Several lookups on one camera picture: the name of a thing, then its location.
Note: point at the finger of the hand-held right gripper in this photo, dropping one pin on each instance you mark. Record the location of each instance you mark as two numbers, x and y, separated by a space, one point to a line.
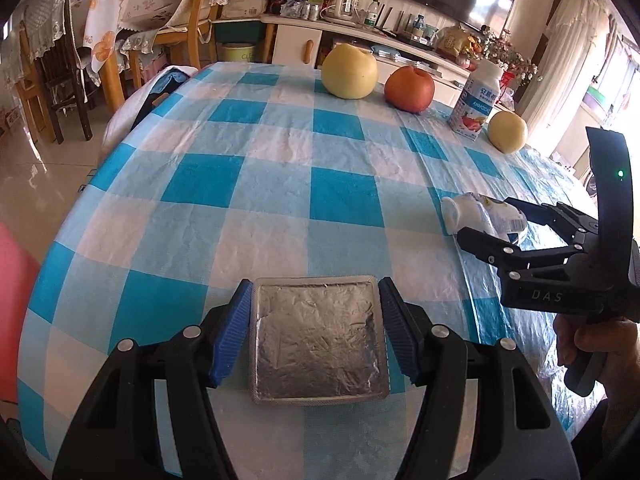
540 210
480 245

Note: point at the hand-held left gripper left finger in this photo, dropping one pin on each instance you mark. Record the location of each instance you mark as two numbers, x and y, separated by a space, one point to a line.
230 335

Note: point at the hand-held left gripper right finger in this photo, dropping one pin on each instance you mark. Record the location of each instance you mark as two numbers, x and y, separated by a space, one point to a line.
400 332

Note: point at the small white drink bottle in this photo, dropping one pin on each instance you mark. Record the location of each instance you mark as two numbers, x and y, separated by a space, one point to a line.
465 210

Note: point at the silver foil blister pack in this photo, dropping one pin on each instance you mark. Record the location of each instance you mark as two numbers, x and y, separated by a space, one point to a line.
320 340

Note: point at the pink plastic basin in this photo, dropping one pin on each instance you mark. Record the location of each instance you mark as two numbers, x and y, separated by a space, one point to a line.
15 300

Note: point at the person's right hand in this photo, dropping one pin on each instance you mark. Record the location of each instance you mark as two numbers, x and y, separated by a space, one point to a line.
622 355

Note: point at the small yellow pear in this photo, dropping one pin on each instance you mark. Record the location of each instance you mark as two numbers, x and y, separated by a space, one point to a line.
507 132

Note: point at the white yogurt drink bottle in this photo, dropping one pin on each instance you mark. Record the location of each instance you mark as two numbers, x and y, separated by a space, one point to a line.
475 105

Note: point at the blue checkered tablecloth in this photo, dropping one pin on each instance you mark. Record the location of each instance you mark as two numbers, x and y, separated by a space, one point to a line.
280 195

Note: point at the white curtain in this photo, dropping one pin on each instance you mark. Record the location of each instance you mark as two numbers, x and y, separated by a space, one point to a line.
565 60

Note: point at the dried flower bunch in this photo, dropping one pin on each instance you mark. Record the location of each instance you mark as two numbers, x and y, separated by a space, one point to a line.
505 55

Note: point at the red apple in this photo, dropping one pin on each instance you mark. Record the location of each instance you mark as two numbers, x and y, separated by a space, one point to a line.
410 90

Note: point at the large yellow pear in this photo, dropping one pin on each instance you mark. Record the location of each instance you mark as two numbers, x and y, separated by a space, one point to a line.
350 72

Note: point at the white and blue bag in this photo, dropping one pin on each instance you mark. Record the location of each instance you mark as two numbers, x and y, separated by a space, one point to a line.
150 100

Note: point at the green cap plastic bottle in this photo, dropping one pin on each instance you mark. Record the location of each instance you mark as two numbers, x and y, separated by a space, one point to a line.
372 14

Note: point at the white electric kettle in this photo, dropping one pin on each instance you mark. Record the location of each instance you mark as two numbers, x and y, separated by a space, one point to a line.
344 6

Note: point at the white television cabinet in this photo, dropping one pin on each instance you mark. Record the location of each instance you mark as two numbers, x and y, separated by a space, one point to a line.
290 40

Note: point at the pale yellow pot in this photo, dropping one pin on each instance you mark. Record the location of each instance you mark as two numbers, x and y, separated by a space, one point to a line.
240 52

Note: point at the wrapped pack of small bottles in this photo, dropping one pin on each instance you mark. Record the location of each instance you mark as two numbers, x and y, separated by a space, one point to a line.
301 10

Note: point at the dark wooden chair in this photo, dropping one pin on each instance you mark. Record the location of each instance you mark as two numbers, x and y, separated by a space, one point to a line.
60 80

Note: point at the white cloth with orange prints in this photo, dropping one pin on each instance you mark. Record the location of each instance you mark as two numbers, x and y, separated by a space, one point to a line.
102 35

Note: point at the light wooden chair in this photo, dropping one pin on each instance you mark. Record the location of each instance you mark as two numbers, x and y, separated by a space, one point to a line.
195 5

